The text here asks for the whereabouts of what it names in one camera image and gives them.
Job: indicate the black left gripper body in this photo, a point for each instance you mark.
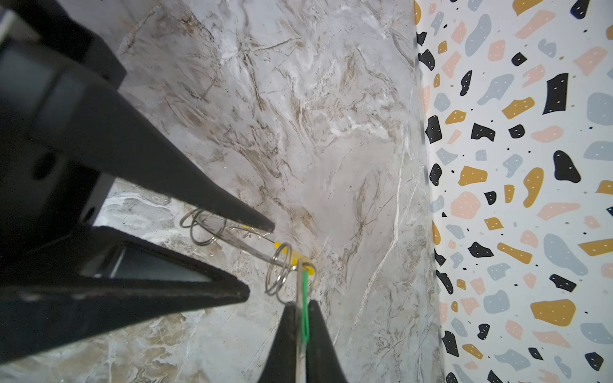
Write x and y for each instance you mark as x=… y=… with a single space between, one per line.
x=45 y=196

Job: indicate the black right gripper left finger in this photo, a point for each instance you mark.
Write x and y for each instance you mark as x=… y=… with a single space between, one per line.
x=281 y=364

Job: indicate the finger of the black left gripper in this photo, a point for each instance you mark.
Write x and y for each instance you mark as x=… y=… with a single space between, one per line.
x=119 y=129
x=99 y=280

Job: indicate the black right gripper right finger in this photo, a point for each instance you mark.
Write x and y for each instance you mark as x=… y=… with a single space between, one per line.
x=322 y=364

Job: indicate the green capped key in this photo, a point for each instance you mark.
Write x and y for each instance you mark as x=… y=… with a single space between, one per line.
x=302 y=279

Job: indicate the metal keyring with keys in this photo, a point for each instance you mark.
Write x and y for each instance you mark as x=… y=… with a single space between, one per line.
x=206 y=228

